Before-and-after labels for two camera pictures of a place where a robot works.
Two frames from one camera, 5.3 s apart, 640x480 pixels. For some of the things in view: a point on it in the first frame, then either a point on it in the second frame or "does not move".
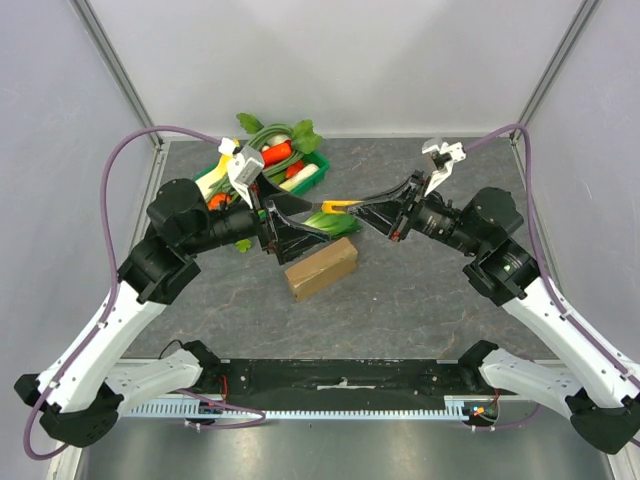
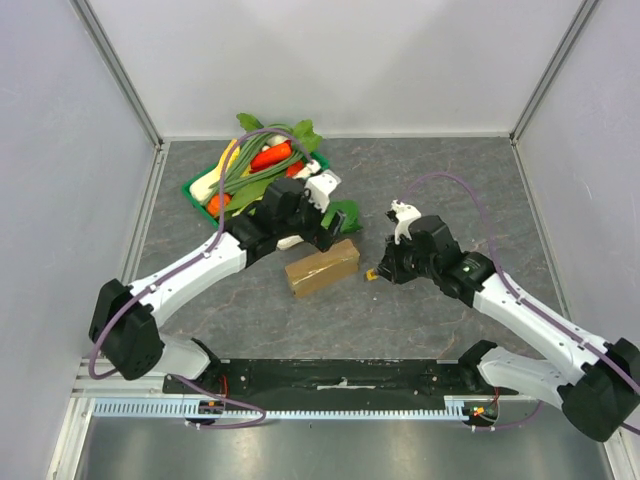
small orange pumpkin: (220, 202) does not move
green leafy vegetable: (303, 132) does not move
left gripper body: (265, 228) -> (322, 238)
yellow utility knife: (337, 206) -> (371, 275)
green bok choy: (334, 225) does not move
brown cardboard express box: (322, 268) does not move
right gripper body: (406, 214) -> (391, 265)
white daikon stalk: (207, 180) does not move
